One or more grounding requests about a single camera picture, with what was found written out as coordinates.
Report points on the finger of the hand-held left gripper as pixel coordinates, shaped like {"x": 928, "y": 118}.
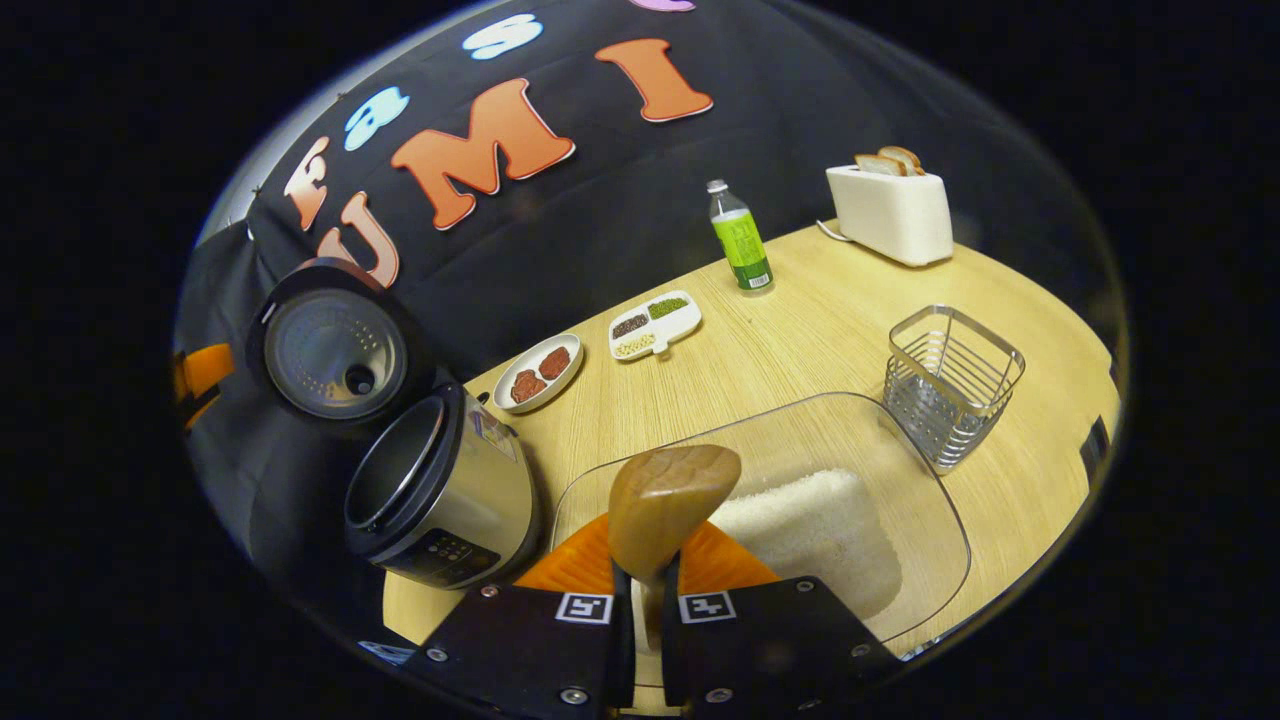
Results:
{"x": 210, "y": 370}

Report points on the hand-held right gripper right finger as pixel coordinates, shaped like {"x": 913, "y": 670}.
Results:
{"x": 670, "y": 650}

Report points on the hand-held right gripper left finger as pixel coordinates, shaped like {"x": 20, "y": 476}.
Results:
{"x": 622, "y": 650}

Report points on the wooden spoon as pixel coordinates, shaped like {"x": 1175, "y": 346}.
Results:
{"x": 670, "y": 500}

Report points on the white rice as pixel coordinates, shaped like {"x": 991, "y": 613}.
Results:
{"x": 810, "y": 540}

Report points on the silver black rice cooker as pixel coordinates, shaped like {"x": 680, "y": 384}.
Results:
{"x": 470, "y": 500}

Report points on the white oval plate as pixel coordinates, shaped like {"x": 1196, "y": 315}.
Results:
{"x": 510, "y": 400}

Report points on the clear plastic container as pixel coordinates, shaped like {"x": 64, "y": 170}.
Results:
{"x": 900, "y": 500}

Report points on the red meat piece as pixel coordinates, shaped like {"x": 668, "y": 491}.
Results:
{"x": 555, "y": 362}
{"x": 528, "y": 386}

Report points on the white divided dish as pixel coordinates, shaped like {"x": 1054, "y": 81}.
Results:
{"x": 660, "y": 327}

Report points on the green drink bottle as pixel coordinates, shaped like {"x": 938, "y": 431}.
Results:
{"x": 742, "y": 250}

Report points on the white toaster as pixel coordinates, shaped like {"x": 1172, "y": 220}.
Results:
{"x": 890, "y": 215}

